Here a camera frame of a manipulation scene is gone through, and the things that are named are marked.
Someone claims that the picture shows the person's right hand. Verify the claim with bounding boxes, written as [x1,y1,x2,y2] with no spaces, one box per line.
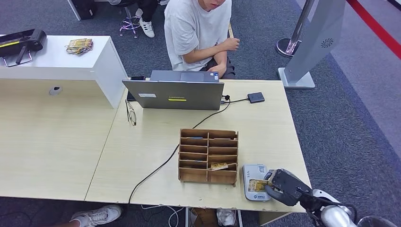
[223,37,241,52]

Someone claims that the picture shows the brown cardboard card organizer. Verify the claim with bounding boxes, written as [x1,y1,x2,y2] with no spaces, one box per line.
[178,128,239,187]

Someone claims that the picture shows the chrome stanchion post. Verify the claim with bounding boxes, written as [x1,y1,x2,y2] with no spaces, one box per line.
[276,0,315,59]

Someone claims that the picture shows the person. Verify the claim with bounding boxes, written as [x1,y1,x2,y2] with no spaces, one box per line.
[164,0,241,79]
[108,0,172,38]

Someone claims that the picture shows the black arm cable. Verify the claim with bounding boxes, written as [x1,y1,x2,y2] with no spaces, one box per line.
[296,187,358,224]

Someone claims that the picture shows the eyeglasses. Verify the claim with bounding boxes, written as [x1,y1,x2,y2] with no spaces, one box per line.
[124,99,138,127]

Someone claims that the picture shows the white sneaker with laces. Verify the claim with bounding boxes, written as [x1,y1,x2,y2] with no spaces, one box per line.
[69,204,123,227]

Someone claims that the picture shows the white card reader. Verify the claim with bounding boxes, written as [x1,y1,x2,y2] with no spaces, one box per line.
[242,164,273,202]

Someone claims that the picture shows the black phone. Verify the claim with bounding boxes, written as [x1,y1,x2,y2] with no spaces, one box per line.
[126,76,147,102]

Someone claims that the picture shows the black cabinet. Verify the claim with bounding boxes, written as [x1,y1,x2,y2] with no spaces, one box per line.
[67,0,97,21]

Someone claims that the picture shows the white bag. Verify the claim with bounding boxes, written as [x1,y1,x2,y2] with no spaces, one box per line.
[216,209,236,227]

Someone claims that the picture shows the silver kiosk stand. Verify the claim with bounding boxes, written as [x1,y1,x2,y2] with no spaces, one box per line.
[277,0,347,89]

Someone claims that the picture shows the white counter cabinet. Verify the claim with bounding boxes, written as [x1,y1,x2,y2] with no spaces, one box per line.
[0,34,129,110]

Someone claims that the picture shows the thin black device cable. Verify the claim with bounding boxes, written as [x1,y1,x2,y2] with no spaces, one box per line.
[220,95,250,105]

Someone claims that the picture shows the red barrier belt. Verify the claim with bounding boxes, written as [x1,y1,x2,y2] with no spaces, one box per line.
[346,0,401,60]

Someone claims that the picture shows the long black power cable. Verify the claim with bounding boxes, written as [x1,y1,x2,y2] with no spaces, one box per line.
[128,98,232,206]

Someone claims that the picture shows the ID card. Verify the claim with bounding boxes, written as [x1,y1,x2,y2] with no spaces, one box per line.
[248,178,270,192]

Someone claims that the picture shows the person's left hand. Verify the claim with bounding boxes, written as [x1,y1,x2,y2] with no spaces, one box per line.
[209,63,228,79]

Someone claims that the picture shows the brown cardboard box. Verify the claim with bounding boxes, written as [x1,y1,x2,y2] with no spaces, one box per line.
[189,208,220,227]

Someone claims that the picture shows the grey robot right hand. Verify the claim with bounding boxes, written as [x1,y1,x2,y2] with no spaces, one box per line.
[264,169,292,207]

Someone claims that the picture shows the chrome stool base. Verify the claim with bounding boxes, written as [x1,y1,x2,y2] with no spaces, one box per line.
[119,5,141,39]

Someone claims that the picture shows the grey laptop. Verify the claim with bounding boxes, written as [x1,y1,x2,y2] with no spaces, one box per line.
[122,70,225,111]

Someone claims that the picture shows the bystander's bare leg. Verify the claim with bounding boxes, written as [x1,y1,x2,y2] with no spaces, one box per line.
[58,218,82,227]

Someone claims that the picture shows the black device with metal stand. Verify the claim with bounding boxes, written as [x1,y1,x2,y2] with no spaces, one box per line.
[0,28,47,67]

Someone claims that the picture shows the small black box device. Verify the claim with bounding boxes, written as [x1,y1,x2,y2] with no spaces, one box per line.
[247,92,266,104]

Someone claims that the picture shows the white cable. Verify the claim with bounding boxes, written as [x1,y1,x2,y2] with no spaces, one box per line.
[141,205,185,227]

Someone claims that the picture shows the round glass dome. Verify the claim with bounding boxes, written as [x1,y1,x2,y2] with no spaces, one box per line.
[357,215,399,227]

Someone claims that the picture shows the stack of key cards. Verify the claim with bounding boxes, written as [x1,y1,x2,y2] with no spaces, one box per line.
[65,38,94,56]

